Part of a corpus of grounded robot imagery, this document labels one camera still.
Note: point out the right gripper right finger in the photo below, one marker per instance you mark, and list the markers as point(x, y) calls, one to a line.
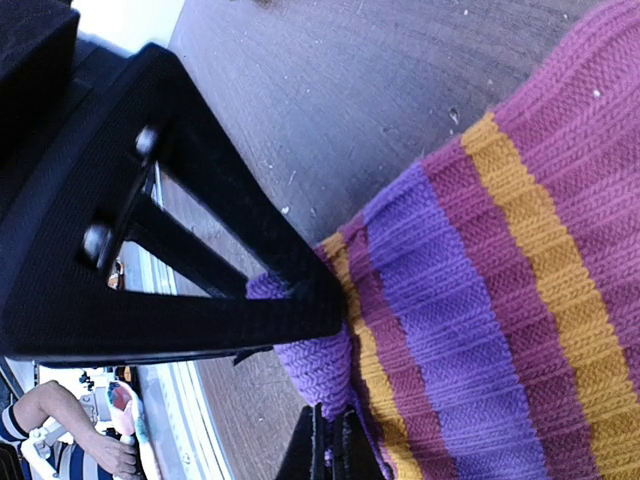
point(320, 449)

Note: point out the front aluminium rail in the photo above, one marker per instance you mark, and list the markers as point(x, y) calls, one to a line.
point(178, 416)

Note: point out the maroon purple striped sock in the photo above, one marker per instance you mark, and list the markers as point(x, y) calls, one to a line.
point(493, 287)

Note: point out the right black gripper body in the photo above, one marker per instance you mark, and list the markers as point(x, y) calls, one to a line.
point(65, 116)

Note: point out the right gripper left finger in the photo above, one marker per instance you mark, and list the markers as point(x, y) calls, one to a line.
point(63, 299)

